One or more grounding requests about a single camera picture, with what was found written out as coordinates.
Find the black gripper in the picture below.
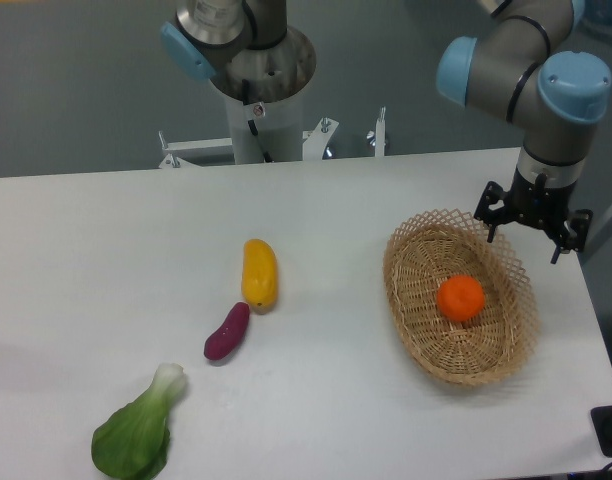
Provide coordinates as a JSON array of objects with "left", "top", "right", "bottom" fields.
[{"left": 474, "top": 170, "right": 594, "bottom": 264}]

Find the orange fruit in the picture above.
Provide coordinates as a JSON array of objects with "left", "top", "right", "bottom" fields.
[{"left": 436, "top": 275, "right": 486, "bottom": 322}]

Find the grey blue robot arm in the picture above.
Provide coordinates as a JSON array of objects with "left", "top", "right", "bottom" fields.
[{"left": 160, "top": 1, "right": 612, "bottom": 254}]

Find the woven wicker basket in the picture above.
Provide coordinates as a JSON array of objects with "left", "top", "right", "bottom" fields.
[{"left": 383, "top": 209, "right": 540, "bottom": 387}]

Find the black device at edge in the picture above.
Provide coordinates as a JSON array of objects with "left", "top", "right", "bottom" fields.
[{"left": 590, "top": 406, "right": 612, "bottom": 458}]

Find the blue water bottle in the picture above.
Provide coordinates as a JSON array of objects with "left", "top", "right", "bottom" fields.
[{"left": 581, "top": 0, "right": 612, "bottom": 45}]

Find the yellow mango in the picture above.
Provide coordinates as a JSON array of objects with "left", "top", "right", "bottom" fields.
[{"left": 241, "top": 239, "right": 279, "bottom": 312}]

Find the purple sweet potato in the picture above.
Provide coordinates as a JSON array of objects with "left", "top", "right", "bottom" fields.
[{"left": 204, "top": 302, "right": 250, "bottom": 361}]

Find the green bok choy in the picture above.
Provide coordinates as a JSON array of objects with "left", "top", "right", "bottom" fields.
[{"left": 91, "top": 363, "right": 188, "bottom": 479}]

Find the white metal frame bracket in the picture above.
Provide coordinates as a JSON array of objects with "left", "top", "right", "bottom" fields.
[{"left": 158, "top": 106, "right": 390, "bottom": 169}]

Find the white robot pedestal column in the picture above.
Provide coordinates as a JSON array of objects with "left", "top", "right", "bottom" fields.
[{"left": 223, "top": 95, "right": 303, "bottom": 165}]

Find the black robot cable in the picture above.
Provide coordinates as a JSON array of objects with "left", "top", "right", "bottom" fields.
[{"left": 240, "top": 78, "right": 275, "bottom": 164}]

